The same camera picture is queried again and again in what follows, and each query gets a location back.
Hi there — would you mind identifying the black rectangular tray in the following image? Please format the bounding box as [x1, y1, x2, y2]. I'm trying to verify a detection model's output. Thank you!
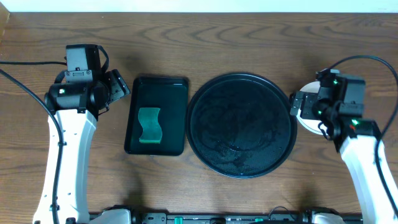
[124, 77, 188, 156]

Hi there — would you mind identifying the green sponge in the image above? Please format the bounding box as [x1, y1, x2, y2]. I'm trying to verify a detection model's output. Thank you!
[138, 108, 162, 144]

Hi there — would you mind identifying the white pink plate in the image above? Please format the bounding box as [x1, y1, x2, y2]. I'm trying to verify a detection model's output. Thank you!
[296, 81, 326, 135]

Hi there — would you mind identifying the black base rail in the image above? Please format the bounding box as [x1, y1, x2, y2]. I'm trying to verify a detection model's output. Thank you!
[88, 212, 363, 224]

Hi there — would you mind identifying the black round tray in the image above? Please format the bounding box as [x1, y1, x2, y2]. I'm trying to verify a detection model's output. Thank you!
[186, 73, 297, 179]

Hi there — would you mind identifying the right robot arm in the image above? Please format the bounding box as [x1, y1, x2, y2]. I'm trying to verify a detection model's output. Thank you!
[290, 83, 397, 223]

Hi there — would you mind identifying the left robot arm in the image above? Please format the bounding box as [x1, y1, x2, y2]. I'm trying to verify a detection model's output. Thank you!
[33, 66, 132, 223]

